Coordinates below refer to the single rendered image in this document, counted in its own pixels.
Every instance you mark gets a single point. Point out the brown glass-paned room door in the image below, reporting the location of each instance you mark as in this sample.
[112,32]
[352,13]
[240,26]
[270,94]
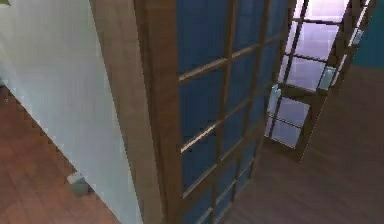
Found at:
[166,100]
[301,63]

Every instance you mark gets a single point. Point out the small grey door stop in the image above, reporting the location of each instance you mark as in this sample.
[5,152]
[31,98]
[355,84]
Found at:
[79,183]

